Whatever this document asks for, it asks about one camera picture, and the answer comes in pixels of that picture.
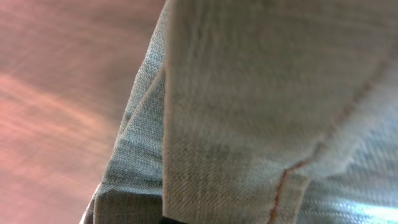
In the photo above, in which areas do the light blue denim shorts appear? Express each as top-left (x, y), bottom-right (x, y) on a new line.
top-left (81, 0), bottom-right (397, 224)

